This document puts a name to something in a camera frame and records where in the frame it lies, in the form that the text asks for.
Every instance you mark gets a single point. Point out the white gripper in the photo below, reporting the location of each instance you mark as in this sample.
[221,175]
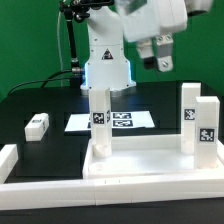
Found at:
[143,19]

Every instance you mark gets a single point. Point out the white desk top tray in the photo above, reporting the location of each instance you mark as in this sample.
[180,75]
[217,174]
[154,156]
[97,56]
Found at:
[150,156]

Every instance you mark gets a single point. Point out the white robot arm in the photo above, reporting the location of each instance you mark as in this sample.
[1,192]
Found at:
[107,66]

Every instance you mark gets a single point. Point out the fiducial marker sheet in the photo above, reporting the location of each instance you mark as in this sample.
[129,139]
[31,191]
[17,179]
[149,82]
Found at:
[120,120]

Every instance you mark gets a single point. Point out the white left fence piece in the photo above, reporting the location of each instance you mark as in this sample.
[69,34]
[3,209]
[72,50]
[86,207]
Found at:
[8,159]

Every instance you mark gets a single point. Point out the white front fence rail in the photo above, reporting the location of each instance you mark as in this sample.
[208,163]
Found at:
[52,194]

